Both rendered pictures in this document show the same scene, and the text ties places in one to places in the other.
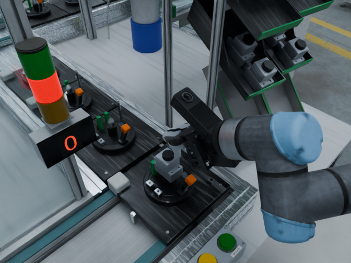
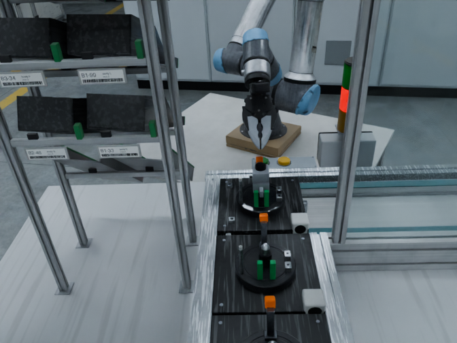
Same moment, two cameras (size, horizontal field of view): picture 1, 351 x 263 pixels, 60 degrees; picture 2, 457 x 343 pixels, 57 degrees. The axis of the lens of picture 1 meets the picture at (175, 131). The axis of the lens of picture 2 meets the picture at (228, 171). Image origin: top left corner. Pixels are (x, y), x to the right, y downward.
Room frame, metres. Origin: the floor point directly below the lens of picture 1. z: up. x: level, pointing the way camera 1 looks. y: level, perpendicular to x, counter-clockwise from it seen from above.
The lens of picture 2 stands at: (1.21, 0.65, 1.72)
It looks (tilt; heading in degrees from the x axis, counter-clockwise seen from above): 34 degrees down; 227
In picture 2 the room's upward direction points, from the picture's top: 3 degrees counter-clockwise
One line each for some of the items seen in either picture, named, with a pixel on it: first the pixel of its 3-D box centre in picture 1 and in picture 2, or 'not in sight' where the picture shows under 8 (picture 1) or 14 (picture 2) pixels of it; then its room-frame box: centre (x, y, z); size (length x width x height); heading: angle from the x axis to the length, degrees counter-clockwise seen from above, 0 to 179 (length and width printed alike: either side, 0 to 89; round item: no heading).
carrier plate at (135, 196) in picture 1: (168, 186); (260, 204); (0.51, 0.02, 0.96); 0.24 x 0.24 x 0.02; 44
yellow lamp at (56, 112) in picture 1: (53, 106); (349, 119); (0.46, 0.24, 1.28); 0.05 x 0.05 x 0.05
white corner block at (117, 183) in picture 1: (118, 183); (299, 223); (0.51, 0.16, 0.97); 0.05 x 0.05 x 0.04; 44
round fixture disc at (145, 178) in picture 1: (168, 182); (260, 199); (0.51, 0.02, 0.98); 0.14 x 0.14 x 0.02
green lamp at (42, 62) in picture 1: (36, 60); (355, 75); (0.46, 0.24, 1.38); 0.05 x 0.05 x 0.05
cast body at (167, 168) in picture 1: (165, 160); (260, 177); (0.52, 0.03, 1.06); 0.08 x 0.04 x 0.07; 44
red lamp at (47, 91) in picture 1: (45, 84); (352, 97); (0.46, 0.24, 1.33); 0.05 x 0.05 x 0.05
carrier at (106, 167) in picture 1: (112, 128); (265, 256); (0.69, 0.20, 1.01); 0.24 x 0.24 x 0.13; 44
